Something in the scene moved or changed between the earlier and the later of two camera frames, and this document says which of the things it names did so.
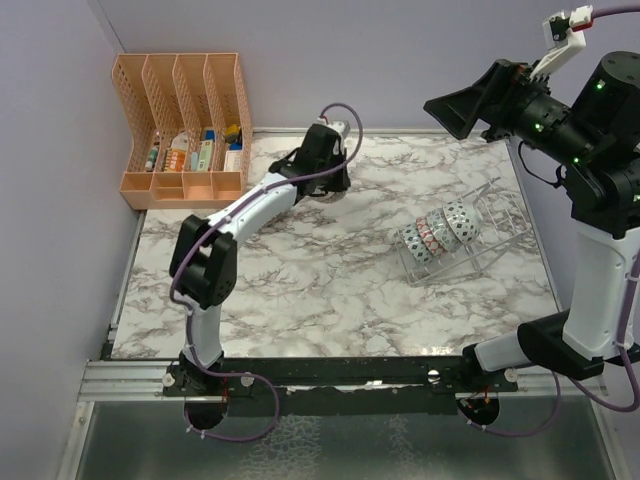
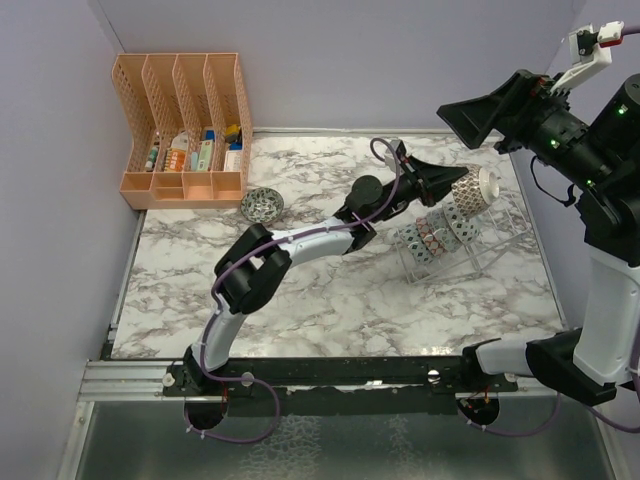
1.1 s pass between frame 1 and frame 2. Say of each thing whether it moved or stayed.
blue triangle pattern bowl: stayed
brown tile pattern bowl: moved
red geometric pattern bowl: stayed
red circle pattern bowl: stayed
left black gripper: moved
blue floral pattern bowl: stayed
